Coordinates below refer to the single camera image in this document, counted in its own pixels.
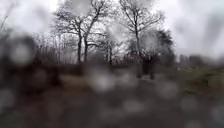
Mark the tall bare tree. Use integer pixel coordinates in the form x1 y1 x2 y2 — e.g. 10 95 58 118
116 0 166 78

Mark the dark asphalt path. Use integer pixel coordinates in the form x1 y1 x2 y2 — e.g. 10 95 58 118
0 74 224 128

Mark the forked bare tree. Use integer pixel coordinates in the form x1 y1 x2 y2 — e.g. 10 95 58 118
51 0 113 65

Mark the dark evergreen tree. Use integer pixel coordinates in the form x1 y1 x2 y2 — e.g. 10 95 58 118
141 29 177 79

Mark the grass verge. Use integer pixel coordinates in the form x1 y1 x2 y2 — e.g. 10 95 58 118
174 64 224 94

